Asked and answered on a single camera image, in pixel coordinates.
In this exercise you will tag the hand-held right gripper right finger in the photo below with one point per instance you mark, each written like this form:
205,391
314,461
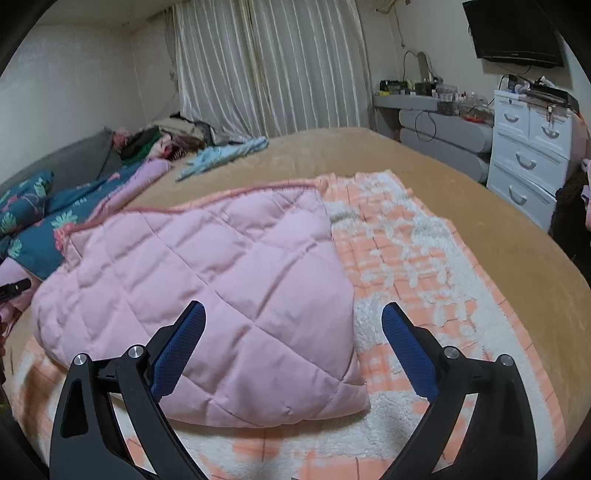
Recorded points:
408,344

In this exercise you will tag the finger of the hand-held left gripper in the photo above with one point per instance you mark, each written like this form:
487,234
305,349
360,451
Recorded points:
16,287

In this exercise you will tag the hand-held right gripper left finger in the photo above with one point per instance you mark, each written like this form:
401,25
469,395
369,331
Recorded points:
180,346

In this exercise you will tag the pink quilted jacket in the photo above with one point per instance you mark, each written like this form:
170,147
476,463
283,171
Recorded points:
217,295

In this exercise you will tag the pile of clothes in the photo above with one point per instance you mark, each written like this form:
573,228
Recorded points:
171,136

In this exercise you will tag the orange white checked blanket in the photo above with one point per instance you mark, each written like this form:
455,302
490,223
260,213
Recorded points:
415,258

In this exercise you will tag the teal floral pillow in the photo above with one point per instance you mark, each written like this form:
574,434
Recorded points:
23,196

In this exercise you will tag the teal floral quilt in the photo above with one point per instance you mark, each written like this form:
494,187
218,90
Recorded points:
83,198

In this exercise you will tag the grey pillow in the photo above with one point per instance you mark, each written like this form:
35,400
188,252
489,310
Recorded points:
69,154

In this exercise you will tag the light blue garment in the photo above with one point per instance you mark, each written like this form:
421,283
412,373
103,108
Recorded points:
221,157

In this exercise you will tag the dark cloth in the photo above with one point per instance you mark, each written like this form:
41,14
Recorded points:
570,217

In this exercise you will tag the grey vanity table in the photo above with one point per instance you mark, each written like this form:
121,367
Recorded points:
455,131

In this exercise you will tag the white drawer chest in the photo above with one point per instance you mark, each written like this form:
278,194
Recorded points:
526,147

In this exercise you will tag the clutter of small bottles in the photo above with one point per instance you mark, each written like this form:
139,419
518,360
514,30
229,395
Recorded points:
450,101

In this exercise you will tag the black flat device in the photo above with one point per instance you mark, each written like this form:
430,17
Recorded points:
551,94

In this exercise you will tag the white striped curtain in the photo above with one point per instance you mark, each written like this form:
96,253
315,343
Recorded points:
272,64

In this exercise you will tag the black wall television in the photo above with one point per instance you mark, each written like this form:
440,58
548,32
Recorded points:
512,30

